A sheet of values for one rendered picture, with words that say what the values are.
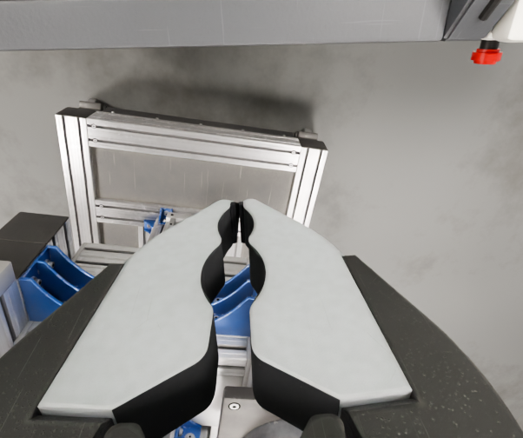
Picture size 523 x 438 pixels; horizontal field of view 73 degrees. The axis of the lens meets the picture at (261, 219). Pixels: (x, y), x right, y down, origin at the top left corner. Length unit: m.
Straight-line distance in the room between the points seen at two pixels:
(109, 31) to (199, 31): 0.08
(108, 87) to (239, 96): 0.46
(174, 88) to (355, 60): 0.64
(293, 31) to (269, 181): 0.89
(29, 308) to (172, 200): 0.72
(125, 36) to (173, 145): 0.81
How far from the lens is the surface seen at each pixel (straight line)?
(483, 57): 0.59
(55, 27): 0.40
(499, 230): 1.95
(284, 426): 0.56
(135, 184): 1.28
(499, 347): 2.57
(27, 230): 0.74
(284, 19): 0.36
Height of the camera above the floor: 1.31
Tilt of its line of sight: 59 degrees down
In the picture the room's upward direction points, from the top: 176 degrees clockwise
